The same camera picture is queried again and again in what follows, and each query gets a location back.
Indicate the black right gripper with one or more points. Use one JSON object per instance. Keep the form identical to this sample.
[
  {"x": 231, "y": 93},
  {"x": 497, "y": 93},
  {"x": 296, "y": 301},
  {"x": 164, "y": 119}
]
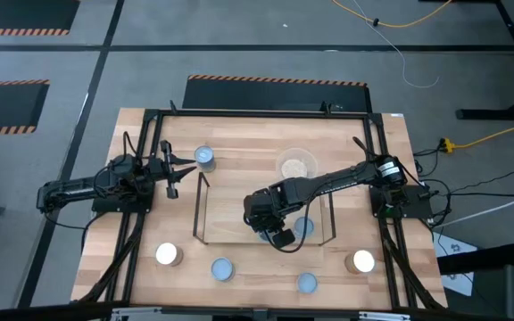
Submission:
[{"x": 261, "y": 209}]

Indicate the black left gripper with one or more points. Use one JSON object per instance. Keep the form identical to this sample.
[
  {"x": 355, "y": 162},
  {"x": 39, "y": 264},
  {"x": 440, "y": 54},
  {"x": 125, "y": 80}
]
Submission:
[{"x": 159, "y": 169}]

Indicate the tall teal yellow carrots can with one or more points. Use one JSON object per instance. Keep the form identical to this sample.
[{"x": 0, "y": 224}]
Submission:
[{"x": 204, "y": 155}]

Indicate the fresh sliced carrots can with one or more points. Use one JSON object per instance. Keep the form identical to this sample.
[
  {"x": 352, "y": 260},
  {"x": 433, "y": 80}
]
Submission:
[{"x": 304, "y": 226}]

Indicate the tall blue yellow label can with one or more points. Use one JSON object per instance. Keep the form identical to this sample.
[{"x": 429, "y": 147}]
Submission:
[{"x": 222, "y": 269}]

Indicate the mandarin oranges can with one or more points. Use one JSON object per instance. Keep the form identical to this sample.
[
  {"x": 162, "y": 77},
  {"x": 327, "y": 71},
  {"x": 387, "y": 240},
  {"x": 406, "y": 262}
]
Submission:
[{"x": 307, "y": 282}]

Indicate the tall orange red label can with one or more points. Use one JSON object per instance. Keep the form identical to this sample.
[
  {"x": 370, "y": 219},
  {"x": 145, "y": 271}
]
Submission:
[{"x": 166, "y": 253}]

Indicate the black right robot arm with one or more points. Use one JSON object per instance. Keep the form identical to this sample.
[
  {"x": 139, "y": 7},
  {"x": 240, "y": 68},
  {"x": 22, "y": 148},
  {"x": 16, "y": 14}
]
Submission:
[{"x": 342, "y": 180}]

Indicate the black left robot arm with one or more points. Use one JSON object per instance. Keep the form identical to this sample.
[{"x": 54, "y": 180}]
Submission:
[{"x": 74, "y": 191}]

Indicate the beige grain heap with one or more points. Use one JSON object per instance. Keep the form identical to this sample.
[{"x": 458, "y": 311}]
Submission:
[{"x": 293, "y": 167}]

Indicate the clear plastic bowl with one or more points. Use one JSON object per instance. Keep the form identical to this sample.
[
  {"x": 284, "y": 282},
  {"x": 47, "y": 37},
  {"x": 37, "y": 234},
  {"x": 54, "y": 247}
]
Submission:
[{"x": 312, "y": 160}]

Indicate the black mat hazard stripe edge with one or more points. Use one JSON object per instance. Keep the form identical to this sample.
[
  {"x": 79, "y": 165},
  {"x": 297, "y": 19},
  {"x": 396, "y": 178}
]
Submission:
[
  {"x": 275, "y": 96},
  {"x": 16, "y": 13},
  {"x": 2, "y": 107}
]

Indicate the black beam silver brackets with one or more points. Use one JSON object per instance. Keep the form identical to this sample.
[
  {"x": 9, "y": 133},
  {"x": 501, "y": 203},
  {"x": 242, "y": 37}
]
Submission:
[{"x": 60, "y": 310}]

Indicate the white paper sheet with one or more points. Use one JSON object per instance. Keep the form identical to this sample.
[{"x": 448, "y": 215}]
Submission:
[{"x": 458, "y": 249}]

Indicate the black bar furniture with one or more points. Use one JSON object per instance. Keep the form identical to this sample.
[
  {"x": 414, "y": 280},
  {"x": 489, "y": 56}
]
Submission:
[{"x": 484, "y": 260}]

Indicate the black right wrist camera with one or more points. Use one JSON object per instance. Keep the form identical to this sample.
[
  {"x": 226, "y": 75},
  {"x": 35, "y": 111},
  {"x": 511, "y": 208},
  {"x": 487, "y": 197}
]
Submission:
[{"x": 283, "y": 238}]

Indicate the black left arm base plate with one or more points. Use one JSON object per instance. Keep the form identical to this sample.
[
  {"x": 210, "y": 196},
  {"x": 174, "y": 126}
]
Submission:
[{"x": 105, "y": 206}]

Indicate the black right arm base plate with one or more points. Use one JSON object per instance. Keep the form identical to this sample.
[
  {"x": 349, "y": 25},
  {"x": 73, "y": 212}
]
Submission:
[{"x": 420, "y": 209}]

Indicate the black desk frame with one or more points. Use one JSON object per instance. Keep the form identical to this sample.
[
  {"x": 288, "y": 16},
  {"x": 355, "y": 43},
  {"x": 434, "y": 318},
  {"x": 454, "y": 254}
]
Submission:
[{"x": 484, "y": 114}]

